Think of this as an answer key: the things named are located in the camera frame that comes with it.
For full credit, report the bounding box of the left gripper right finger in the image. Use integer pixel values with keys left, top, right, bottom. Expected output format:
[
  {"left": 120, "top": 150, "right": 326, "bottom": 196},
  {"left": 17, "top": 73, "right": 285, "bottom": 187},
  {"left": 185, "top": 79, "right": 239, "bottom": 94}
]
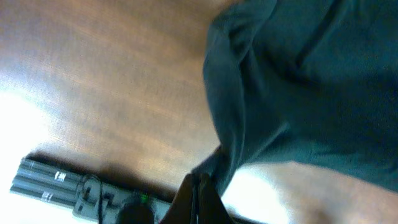
[{"left": 198, "top": 174, "right": 234, "bottom": 224}]

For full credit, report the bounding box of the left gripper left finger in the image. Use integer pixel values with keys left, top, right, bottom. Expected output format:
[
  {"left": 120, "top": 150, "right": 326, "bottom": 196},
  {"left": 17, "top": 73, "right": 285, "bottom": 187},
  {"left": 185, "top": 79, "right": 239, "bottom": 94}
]
[{"left": 160, "top": 174, "right": 197, "bottom": 224}]

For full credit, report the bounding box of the dark green t-shirt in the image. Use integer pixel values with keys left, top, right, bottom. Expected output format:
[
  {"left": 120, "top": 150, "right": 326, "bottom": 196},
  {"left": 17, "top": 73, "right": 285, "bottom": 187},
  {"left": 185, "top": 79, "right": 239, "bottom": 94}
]
[{"left": 195, "top": 0, "right": 397, "bottom": 194}]

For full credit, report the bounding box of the grey power strip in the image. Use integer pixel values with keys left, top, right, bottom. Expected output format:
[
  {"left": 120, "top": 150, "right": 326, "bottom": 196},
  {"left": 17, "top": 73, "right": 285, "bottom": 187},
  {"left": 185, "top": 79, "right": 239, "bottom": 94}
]
[{"left": 9, "top": 157, "right": 265, "bottom": 224}]

